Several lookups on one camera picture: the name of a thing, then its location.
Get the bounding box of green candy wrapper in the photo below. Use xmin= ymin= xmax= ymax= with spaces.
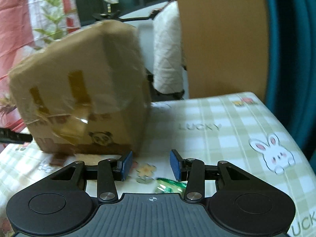
xmin=155 ymin=178 xmax=187 ymax=195

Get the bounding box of red snack packet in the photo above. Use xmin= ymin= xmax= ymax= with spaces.
xmin=49 ymin=153 xmax=76 ymax=167

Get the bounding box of checkered printed tablecloth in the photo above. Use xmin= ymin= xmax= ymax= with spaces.
xmin=1 ymin=93 xmax=315 ymax=236

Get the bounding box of brown cardboard box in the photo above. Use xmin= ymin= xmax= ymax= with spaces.
xmin=8 ymin=20 xmax=150 ymax=155

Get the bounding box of white quilted blanket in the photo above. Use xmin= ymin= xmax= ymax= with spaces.
xmin=153 ymin=1 xmax=183 ymax=95

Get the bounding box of red printed backdrop cloth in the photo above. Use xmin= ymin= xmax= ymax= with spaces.
xmin=1 ymin=0 xmax=80 ymax=132

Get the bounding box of wooden cabinet panel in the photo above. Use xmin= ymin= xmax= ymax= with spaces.
xmin=177 ymin=0 xmax=268 ymax=99

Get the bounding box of black exercise bike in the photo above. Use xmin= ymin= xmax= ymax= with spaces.
xmin=92 ymin=0 xmax=169 ymax=23

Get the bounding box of teal curtain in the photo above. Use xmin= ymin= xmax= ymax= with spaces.
xmin=265 ymin=0 xmax=315 ymax=154

